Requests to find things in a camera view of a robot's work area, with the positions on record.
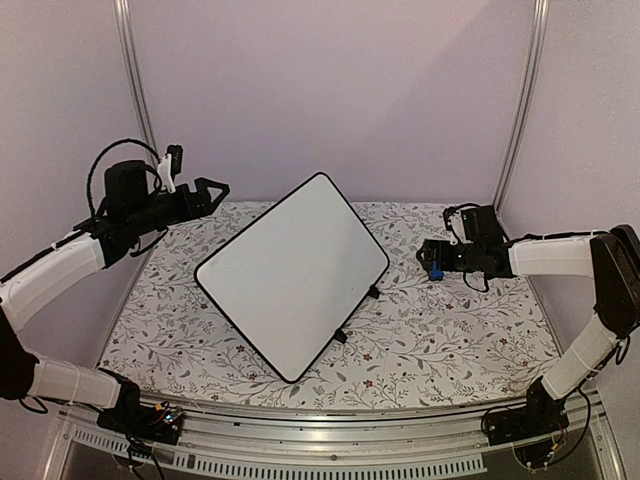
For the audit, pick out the aluminium front rail frame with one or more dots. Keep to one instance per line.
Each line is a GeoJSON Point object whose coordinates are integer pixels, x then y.
{"type": "Point", "coordinates": [221, 441]}

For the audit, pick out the right aluminium corner post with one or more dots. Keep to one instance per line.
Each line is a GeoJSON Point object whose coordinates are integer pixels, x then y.
{"type": "Point", "coordinates": [531, 69]}

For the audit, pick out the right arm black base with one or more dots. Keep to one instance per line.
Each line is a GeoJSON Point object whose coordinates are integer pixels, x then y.
{"type": "Point", "coordinates": [541, 415]}

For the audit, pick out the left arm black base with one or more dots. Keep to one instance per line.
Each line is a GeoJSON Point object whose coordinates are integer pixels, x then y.
{"type": "Point", "coordinates": [161, 423]}

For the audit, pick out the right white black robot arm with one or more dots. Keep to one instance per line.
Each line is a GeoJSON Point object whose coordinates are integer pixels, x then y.
{"type": "Point", "coordinates": [588, 282]}

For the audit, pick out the blue whiteboard eraser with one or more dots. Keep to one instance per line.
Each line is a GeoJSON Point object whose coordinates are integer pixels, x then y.
{"type": "Point", "coordinates": [434, 271]}

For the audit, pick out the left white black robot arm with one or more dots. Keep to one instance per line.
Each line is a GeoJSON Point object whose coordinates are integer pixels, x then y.
{"type": "Point", "coordinates": [95, 244]}

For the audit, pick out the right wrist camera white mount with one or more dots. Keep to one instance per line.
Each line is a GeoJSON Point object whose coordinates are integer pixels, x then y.
{"type": "Point", "coordinates": [471, 223]}

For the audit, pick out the aluminium corner post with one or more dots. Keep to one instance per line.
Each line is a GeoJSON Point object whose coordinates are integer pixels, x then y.
{"type": "Point", "coordinates": [125, 30]}
{"type": "Point", "coordinates": [531, 69]}

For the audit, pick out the left aluminium corner post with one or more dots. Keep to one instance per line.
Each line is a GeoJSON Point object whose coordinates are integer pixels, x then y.
{"type": "Point", "coordinates": [125, 30]}

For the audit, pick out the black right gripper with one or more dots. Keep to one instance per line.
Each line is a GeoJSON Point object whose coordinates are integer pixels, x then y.
{"type": "Point", "coordinates": [429, 248]}

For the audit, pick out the black whiteboard stand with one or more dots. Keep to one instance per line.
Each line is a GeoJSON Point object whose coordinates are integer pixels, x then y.
{"type": "Point", "coordinates": [340, 335]}

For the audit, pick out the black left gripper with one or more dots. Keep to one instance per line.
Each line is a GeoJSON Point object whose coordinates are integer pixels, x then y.
{"type": "Point", "coordinates": [204, 207]}

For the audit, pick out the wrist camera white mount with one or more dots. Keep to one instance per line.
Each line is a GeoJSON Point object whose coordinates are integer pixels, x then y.
{"type": "Point", "coordinates": [471, 223]}
{"type": "Point", "coordinates": [133, 180]}

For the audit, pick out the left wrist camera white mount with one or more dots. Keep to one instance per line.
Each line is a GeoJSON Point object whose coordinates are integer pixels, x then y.
{"type": "Point", "coordinates": [133, 180]}

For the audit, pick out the floral patterned table mat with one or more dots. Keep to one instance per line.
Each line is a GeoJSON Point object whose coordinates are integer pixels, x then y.
{"type": "Point", "coordinates": [421, 344]}

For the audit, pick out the white whiteboard black frame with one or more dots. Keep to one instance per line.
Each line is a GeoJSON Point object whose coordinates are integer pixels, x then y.
{"type": "Point", "coordinates": [293, 276]}

